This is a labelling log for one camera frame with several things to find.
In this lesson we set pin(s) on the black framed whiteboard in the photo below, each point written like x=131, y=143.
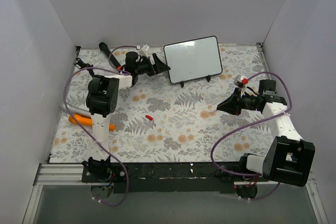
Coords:
x=193, y=59

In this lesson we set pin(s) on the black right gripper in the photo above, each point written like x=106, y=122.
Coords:
x=238, y=103

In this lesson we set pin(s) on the black whiteboard easel stand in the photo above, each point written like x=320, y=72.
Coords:
x=195, y=80

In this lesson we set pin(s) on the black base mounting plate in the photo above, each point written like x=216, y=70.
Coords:
x=164, y=177

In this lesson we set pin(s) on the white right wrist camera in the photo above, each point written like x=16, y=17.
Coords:
x=240, y=81

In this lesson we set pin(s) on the black round microphone stand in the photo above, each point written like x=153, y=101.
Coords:
x=81, y=65

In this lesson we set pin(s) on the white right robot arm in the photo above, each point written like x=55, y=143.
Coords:
x=289, y=157

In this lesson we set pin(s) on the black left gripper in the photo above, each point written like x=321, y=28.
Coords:
x=153, y=66

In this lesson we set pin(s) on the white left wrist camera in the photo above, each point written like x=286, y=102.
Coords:
x=145, y=49

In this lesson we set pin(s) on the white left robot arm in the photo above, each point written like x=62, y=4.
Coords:
x=102, y=101

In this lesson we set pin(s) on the floral patterned table mat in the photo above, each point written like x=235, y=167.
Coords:
x=182, y=128

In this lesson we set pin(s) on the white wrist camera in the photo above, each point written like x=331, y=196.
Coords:
x=145, y=49
x=240, y=81

